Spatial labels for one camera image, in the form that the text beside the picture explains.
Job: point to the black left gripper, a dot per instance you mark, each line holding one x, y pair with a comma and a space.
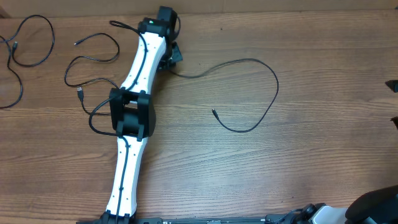
179, 57

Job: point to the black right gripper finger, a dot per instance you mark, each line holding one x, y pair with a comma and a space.
395, 121
393, 85

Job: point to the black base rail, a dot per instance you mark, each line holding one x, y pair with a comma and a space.
274, 218

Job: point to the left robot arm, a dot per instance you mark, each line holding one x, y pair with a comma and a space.
132, 110

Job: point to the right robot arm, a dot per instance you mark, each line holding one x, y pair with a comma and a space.
374, 207

